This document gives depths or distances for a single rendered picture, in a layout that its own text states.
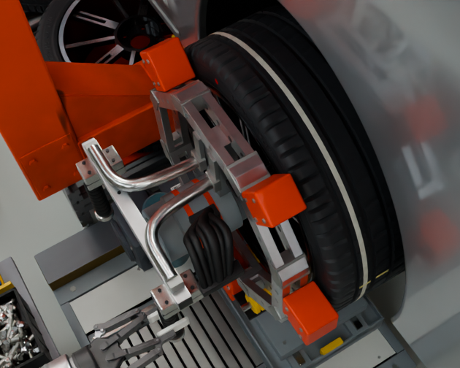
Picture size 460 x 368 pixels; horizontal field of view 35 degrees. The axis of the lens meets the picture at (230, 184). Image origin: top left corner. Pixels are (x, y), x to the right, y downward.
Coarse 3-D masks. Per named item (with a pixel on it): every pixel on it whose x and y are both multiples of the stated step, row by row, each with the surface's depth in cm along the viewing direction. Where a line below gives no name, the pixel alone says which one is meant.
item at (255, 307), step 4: (264, 288) 183; (268, 292) 182; (248, 300) 183; (252, 300) 181; (244, 304) 183; (248, 304) 183; (252, 304) 182; (256, 304) 181; (244, 308) 182; (248, 308) 183; (252, 308) 184; (256, 308) 181; (260, 308) 182; (256, 312) 182; (260, 312) 183
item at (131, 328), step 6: (144, 312) 148; (138, 318) 148; (144, 318) 148; (132, 324) 148; (138, 324) 148; (126, 330) 147; (132, 330) 148; (114, 336) 146; (120, 336) 146; (126, 336) 148; (108, 342) 145; (114, 342) 146; (120, 342) 148; (102, 348) 145
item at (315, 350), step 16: (368, 304) 220; (240, 320) 218; (352, 320) 214; (368, 320) 218; (256, 336) 217; (336, 336) 216; (352, 336) 213; (272, 352) 214; (304, 352) 212; (320, 352) 212; (336, 352) 216
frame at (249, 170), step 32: (160, 96) 155; (192, 96) 141; (160, 128) 172; (224, 128) 138; (224, 160) 133; (256, 160) 133; (256, 224) 134; (288, 224) 136; (288, 256) 138; (256, 288) 168; (288, 288) 142
